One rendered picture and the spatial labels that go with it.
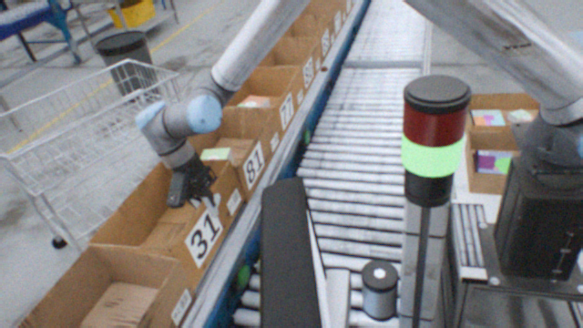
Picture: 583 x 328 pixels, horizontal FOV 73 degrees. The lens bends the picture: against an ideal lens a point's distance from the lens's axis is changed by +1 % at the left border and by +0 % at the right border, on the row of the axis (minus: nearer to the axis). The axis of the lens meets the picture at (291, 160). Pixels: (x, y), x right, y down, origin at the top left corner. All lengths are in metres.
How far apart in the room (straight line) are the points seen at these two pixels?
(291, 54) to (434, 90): 2.07
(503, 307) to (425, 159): 1.94
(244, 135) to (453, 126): 1.47
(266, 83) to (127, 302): 1.23
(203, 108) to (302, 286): 0.71
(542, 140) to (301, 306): 0.88
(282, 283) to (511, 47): 0.58
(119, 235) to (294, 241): 1.04
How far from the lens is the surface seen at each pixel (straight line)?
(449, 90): 0.33
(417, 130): 0.33
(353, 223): 1.49
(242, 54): 1.00
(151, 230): 1.46
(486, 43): 0.77
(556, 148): 1.10
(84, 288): 1.29
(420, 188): 0.37
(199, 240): 1.17
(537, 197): 1.17
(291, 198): 0.40
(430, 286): 0.48
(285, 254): 0.35
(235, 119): 1.72
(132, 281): 1.31
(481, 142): 1.84
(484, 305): 2.24
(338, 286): 0.51
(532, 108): 2.18
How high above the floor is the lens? 1.81
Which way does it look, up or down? 36 degrees down
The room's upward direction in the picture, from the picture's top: 10 degrees counter-clockwise
